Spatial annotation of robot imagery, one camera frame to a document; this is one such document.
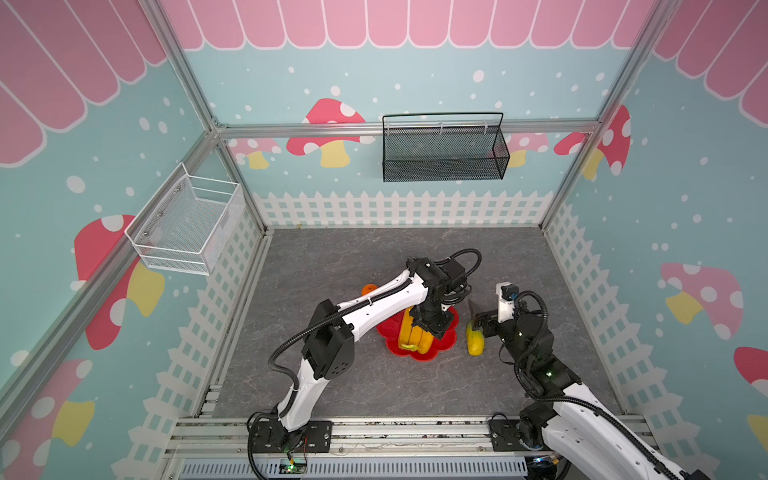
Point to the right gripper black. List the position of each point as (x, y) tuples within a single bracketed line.
[(486, 322)]

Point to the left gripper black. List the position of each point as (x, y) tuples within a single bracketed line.
[(437, 328)]

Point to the green yellow fake mango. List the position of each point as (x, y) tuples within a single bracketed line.
[(475, 340)]

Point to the yellow fake banana bunch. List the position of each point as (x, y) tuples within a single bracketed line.
[(413, 338)]

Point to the small orange fake tangerine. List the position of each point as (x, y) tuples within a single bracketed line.
[(367, 289)]

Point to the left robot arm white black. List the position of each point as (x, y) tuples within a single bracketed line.
[(426, 291)]

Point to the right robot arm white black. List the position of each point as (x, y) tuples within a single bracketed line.
[(564, 415)]

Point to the red flower-shaped fruit bowl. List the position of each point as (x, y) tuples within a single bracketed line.
[(389, 330)]

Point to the circuit board right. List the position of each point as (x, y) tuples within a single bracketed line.
[(544, 465)]

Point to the green circuit board left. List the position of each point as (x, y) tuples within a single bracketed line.
[(293, 467)]

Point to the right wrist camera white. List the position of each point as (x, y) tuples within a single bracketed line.
[(507, 294)]

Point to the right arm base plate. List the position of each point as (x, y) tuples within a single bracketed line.
[(516, 435)]

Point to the aluminium front rail frame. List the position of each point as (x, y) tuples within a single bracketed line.
[(449, 447)]

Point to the black mesh wall basket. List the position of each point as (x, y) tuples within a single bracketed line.
[(450, 146)]

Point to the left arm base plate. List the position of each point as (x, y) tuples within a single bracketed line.
[(269, 436)]

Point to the white wire wall basket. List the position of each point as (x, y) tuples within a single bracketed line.
[(186, 226)]

